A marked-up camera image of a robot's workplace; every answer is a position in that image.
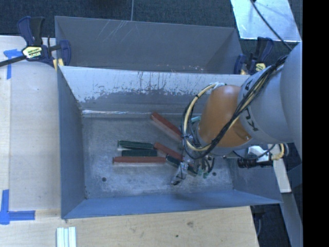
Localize dark green flat block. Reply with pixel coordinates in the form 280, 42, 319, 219
165, 155, 181, 168
121, 149, 158, 157
117, 140, 155, 150

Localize black cylinder on white bracket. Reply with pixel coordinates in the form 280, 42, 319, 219
236, 144, 285, 169

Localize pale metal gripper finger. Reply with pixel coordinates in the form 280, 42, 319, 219
178, 162, 189, 178
171, 173, 184, 186

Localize pale wood flat board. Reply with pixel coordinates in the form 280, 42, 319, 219
9, 60, 62, 212

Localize red-brown flat block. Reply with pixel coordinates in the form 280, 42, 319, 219
153, 142, 185, 162
150, 112, 185, 142
112, 156, 167, 166

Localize grey metal bin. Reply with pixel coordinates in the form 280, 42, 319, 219
54, 15, 284, 220

